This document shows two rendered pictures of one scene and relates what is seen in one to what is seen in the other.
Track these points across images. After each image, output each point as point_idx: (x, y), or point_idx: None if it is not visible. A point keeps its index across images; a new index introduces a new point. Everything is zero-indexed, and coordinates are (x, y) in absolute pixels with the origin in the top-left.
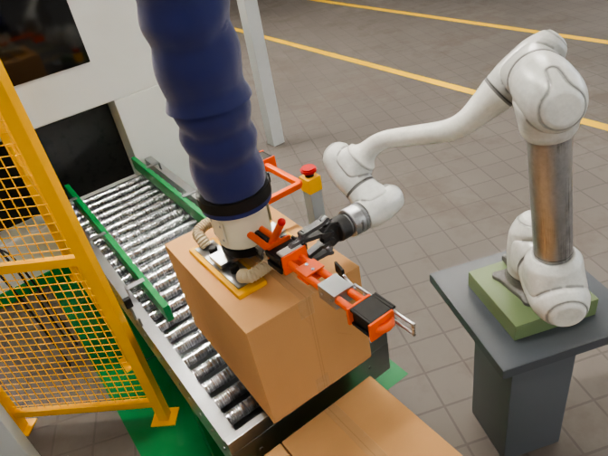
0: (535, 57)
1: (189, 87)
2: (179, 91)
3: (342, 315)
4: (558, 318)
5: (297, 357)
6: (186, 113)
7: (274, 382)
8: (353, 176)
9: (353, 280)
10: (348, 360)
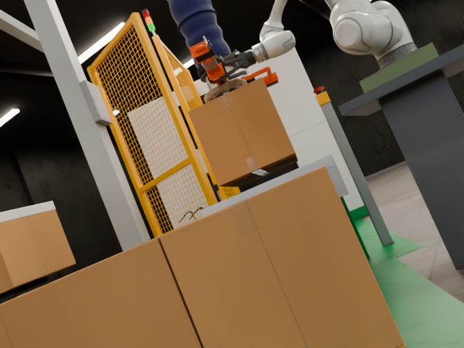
0: None
1: (175, 9)
2: (174, 14)
3: (257, 111)
4: (341, 38)
5: (226, 137)
6: (178, 23)
7: (212, 151)
8: (264, 34)
9: (259, 86)
10: (272, 150)
